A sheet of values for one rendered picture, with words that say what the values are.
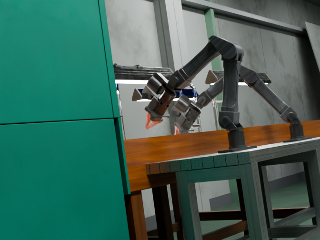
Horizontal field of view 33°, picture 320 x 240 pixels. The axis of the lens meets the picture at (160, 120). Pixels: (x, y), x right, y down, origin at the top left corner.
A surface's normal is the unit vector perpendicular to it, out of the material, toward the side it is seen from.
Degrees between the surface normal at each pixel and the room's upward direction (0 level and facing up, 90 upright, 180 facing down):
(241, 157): 90
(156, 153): 90
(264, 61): 90
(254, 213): 90
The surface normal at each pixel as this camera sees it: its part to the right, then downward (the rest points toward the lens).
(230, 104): -0.39, -0.21
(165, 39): -0.59, 0.04
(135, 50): 0.80, -0.15
